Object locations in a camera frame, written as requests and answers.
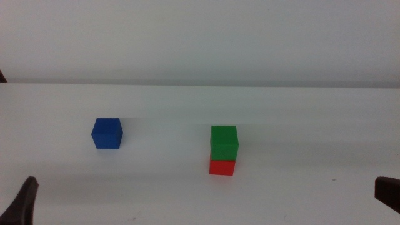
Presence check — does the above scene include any blue cube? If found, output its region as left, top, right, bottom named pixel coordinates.
left=91, top=117, right=124, bottom=149

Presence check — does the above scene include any red cube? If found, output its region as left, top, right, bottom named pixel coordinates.
left=209, top=157, right=236, bottom=176

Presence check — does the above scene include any green cube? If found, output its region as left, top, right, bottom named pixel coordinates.
left=210, top=125, right=239, bottom=162

